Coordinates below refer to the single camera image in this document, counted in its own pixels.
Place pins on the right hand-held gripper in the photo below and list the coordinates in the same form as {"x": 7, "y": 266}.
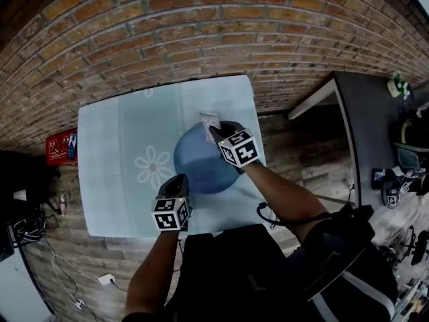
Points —
{"x": 239, "y": 148}

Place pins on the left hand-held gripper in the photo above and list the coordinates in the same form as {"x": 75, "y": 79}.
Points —
{"x": 169, "y": 215}

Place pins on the grey scouring cloth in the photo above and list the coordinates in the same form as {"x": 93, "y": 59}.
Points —
{"x": 209, "y": 121}

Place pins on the large blue plate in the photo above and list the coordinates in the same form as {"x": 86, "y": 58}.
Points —
{"x": 201, "y": 166}

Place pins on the black shoulder pack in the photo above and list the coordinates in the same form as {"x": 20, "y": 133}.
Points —
{"x": 338, "y": 247}

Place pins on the person's right forearm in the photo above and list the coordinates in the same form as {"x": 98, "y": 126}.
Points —
{"x": 285, "y": 196}

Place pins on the person's left forearm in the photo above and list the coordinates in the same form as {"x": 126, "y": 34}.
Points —
{"x": 151, "y": 273}

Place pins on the light blue flowered tablecloth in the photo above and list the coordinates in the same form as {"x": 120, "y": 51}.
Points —
{"x": 114, "y": 166}

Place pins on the person's black shirt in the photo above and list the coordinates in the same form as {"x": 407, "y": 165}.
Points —
{"x": 234, "y": 273}

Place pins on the black smartphone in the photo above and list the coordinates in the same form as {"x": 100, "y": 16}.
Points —
{"x": 72, "y": 146}

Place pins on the clear plastic bottle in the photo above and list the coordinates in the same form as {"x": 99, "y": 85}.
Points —
{"x": 63, "y": 204}

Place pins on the white power adapter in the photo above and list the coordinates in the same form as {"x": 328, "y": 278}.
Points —
{"x": 106, "y": 279}

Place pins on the red plastic crate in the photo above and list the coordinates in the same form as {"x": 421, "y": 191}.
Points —
{"x": 55, "y": 149}

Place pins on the grey desk with white legs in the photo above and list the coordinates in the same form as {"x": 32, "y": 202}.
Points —
{"x": 368, "y": 119}

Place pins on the white paper piece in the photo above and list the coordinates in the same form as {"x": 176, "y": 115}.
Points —
{"x": 20, "y": 195}

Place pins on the black chair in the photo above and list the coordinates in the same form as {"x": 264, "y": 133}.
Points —
{"x": 20, "y": 169}

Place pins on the small black screen device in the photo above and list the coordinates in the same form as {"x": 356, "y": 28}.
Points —
{"x": 378, "y": 178}

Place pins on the spare hand-held gripper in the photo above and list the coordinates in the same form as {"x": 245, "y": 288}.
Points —
{"x": 405, "y": 186}
{"x": 392, "y": 193}

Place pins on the potted plant in white pot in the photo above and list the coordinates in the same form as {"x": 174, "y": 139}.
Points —
{"x": 399, "y": 87}

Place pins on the black and grey backpack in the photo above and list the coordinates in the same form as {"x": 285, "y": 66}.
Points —
{"x": 410, "y": 149}

